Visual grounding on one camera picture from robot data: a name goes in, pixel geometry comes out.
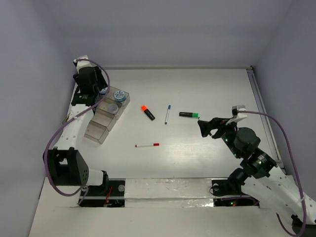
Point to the metal rail on table edge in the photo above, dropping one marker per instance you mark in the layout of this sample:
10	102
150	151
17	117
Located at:
265	120

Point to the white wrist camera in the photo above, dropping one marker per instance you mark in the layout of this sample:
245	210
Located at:
238	113
82	62

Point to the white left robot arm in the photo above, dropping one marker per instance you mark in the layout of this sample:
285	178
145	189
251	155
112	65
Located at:
65	164

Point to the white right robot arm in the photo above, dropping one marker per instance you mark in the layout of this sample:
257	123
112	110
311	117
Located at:
260	177

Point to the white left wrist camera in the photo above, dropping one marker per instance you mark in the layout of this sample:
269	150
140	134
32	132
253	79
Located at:
82	62

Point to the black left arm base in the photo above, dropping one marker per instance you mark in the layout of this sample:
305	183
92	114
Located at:
112	197

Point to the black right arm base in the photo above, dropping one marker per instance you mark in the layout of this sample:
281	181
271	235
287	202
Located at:
226	196

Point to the red-capped white marker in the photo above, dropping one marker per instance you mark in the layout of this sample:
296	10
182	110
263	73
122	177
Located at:
146	145

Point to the clear three-bin organizer tray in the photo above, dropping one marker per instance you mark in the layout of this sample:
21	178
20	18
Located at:
103	122

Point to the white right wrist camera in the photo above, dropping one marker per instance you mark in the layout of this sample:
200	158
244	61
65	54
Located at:
238	113

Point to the blue-capped white marker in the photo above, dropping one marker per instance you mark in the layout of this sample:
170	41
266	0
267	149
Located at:
167	114

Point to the green-capped black highlighter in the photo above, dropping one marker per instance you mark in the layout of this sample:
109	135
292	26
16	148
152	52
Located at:
189	115

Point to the blue-lidded cleaning gel jar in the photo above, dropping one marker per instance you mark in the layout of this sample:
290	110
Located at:
103	91

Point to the orange-capped black highlighter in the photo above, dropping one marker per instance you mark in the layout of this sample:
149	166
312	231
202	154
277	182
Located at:
148	113

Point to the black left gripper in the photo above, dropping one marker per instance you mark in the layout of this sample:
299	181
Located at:
102	84

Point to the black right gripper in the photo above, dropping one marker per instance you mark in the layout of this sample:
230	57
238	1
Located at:
205	126

